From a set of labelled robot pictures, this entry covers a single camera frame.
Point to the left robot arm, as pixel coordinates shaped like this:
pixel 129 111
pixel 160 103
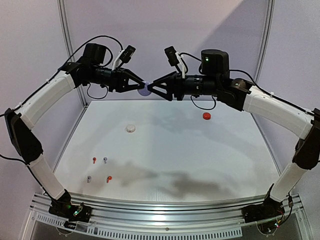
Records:
pixel 88 69

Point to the aluminium corner post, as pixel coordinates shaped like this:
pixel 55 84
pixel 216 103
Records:
pixel 264 38
pixel 61 4

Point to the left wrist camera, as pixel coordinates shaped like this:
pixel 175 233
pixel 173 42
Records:
pixel 123 57

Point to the purple charging case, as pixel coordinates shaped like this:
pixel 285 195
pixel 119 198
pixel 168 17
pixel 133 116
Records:
pixel 144 91

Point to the red earbud front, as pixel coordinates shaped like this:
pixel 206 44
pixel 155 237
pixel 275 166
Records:
pixel 108 179

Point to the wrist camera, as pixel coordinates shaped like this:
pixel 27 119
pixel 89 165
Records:
pixel 175 60
pixel 123 57

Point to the red charging case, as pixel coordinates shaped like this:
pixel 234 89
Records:
pixel 206 116

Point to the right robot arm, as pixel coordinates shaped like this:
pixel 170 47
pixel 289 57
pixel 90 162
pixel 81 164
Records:
pixel 243 95

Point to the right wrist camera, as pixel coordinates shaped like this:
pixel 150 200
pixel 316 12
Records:
pixel 175 60

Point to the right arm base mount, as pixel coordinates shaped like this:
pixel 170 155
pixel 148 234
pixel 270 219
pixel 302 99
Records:
pixel 263 211

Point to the left aluminium corner post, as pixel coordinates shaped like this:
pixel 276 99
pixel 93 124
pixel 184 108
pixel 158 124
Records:
pixel 61 4

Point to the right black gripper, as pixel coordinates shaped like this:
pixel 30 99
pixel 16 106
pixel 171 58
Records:
pixel 177 86

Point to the right aluminium corner post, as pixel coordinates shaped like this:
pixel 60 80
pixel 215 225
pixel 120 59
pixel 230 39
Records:
pixel 264 38

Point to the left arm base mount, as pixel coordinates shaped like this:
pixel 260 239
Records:
pixel 72 212

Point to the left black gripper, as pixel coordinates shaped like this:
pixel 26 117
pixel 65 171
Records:
pixel 119 80

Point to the aluminium front rail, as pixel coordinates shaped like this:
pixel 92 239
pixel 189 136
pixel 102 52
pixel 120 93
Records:
pixel 113 219

